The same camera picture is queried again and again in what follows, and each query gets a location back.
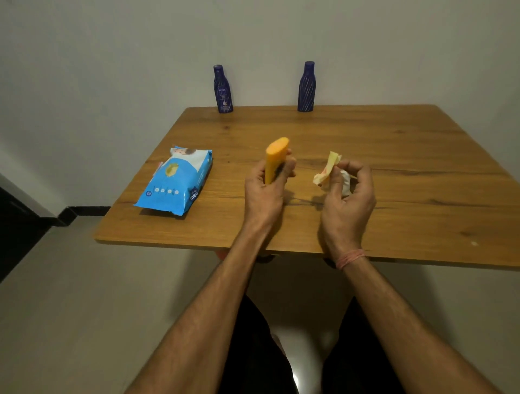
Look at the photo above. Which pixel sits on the person's left hand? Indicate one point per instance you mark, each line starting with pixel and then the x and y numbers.
pixel 262 199

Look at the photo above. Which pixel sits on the person's right hand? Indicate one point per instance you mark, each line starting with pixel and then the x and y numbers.
pixel 345 215

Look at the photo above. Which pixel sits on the yellow bottle orange cap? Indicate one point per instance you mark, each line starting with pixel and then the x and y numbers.
pixel 274 156

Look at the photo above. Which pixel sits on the white wet wipe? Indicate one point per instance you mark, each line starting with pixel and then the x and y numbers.
pixel 327 172

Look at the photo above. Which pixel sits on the blue wet wipes pack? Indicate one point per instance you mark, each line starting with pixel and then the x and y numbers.
pixel 174 182

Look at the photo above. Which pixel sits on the dark blue bottle white print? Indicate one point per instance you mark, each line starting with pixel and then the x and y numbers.
pixel 223 91

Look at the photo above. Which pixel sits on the dark blue striped bottle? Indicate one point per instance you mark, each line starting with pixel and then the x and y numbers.
pixel 306 89

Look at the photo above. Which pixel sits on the person's left forearm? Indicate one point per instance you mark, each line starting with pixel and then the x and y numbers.
pixel 195 324

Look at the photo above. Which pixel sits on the person's right forearm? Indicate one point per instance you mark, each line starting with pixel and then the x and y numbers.
pixel 406 337

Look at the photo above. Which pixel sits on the pink thread wristband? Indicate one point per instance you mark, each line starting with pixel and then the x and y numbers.
pixel 350 259

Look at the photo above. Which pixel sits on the wooden table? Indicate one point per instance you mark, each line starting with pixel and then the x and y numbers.
pixel 406 195

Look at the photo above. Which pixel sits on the orange plastic bucket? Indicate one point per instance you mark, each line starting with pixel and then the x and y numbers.
pixel 221 255

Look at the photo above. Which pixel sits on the black baseboard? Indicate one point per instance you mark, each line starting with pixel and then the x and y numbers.
pixel 87 211

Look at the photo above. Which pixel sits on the black door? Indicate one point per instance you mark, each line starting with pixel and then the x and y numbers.
pixel 18 235

